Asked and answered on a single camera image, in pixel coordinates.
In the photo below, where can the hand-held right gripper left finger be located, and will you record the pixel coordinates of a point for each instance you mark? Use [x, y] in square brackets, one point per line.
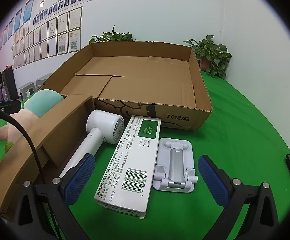
[81, 177]

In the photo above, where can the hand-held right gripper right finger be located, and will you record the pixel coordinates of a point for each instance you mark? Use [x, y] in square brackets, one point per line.
[211, 180]

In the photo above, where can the white folding phone stand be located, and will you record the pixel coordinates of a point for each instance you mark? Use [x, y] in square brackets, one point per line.
[176, 162]

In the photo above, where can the narrow cardboard tray box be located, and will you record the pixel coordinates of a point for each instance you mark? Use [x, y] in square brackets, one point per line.
[60, 127]

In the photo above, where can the large cardboard box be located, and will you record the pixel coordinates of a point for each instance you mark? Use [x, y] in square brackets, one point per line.
[147, 80]

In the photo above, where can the black cabinet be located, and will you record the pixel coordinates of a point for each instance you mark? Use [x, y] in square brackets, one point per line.
[10, 85]

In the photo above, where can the grey plastic stool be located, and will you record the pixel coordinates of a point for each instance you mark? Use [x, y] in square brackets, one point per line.
[43, 80]
[27, 88]

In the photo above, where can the mint and pink plush toy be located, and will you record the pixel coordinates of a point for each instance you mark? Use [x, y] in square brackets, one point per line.
[45, 100]

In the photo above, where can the white medicine carton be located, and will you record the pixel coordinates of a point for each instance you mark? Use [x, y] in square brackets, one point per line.
[135, 160]

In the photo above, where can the green plant in red pot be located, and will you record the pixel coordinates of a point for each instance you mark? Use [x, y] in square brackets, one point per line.
[210, 52]

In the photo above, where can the leafy green potted plant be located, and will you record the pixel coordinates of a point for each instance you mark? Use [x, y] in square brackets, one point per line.
[110, 37]

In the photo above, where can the wall of framed certificates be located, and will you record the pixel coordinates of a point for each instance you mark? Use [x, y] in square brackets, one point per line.
[51, 42]

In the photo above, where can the row of blue wall notices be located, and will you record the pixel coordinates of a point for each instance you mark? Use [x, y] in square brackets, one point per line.
[28, 10]

